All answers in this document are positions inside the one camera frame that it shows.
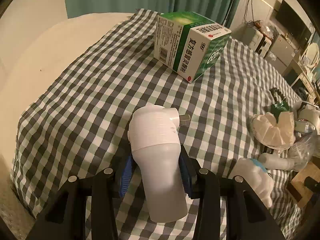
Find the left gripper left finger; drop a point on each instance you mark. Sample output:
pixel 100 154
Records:
pixel 64 215

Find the cream satin scrunchie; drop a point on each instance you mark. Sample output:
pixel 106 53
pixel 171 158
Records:
pixel 273 133

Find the white plastic spray bottle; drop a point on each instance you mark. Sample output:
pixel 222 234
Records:
pixel 156 148

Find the white tube bottle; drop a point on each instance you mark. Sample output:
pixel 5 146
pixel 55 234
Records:
pixel 274 162

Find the brown cardboard box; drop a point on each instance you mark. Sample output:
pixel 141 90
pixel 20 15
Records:
pixel 296 187

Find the clear plastic bag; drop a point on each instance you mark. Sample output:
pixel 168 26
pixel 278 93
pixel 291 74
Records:
pixel 303 150

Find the green foil wrapper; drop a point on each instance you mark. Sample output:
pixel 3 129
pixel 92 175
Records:
pixel 277 108

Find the clear tape roll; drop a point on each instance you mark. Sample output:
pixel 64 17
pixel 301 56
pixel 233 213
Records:
pixel 306 111

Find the white vanity desk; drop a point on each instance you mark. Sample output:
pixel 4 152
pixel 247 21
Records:
pixel 296 76

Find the small grey refrigerator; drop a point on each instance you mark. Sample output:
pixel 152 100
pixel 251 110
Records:
pixel 280 54

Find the white suitcase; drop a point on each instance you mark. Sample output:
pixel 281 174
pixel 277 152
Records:
pixel 259 42

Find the round white vanity mirror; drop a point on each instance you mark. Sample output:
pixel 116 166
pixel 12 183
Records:
pixel 312 54

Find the green white medicine box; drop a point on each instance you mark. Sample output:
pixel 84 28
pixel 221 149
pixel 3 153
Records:
pixel 188 43

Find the black wall television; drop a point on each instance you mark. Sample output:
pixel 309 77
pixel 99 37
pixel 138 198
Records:
pixel 286 18

